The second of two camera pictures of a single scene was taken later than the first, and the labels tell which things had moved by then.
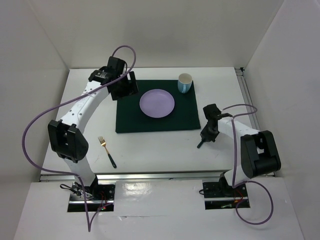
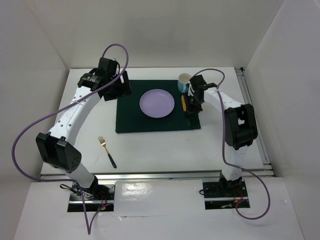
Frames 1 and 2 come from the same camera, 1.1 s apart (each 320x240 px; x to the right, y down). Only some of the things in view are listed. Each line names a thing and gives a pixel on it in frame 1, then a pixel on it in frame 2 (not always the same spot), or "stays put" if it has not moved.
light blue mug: [184, 81] stays put
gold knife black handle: [200, 144] → [184, 106]
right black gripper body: [209, 134] → [195, 105]
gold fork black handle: [103, 143] stays put
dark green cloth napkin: [130, 118] stays put
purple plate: [157, 103] stays put
